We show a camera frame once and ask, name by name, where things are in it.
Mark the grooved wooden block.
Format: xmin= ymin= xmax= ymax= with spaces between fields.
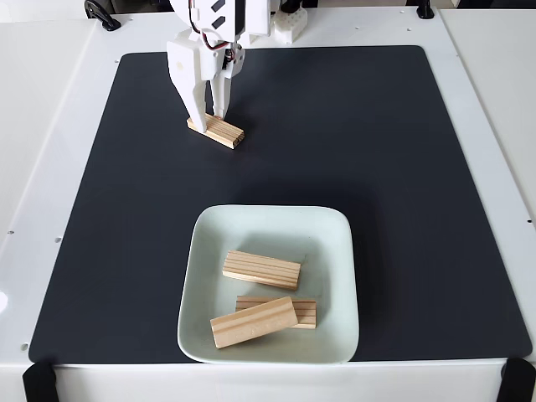
xmin=235 ymin=295 xmax=317 ymax=330
xmin=222 ymin=250 xmax=303 ymax=291
xmin=186 ymin=115 xmax=245 ymax=150
xmin=209 ymin=296 xmax=300 ymax=349

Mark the pale green square plate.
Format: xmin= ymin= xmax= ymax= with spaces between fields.
xmin=176 ymin=204 xmax=361 ymax=364

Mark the black rubber mat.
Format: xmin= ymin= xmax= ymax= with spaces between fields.
xmin=28 ymin=44 xmax=533 ymax=364

